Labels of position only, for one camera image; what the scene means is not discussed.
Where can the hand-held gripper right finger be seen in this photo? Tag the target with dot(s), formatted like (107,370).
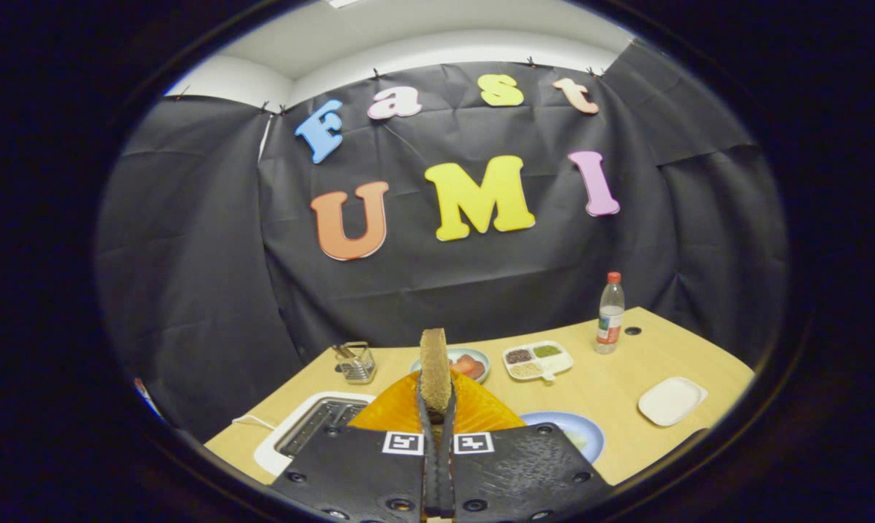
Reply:
(525,472)

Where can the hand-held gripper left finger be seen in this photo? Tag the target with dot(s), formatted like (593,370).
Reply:
(357,472)

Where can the brown bread slice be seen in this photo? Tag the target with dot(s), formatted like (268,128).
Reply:
(434,370)

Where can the blue plate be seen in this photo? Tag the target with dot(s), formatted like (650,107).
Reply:
(554,423)

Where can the white toaster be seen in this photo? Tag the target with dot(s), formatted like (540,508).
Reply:
(270,454)

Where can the brown meat slices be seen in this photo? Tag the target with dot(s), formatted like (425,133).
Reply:
(477,372)

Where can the white divided seasoning tray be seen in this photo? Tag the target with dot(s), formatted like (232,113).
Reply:
(535,359)

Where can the pale green plate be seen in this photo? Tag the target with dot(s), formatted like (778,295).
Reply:
(481,356)

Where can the red tomato slice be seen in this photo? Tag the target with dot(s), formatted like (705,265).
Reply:
(463,363)

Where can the white square plate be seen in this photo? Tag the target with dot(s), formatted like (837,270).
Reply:
(671,401)

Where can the clear water bottle red cap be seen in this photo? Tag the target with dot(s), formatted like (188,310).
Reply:
(610,319)

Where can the white and red object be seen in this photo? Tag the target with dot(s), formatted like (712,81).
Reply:
(147,396)

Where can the black backdrop cloth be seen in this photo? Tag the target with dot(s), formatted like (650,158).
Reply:
(212,276)

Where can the ceiling light panel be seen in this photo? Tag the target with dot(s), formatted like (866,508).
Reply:
(343,3)

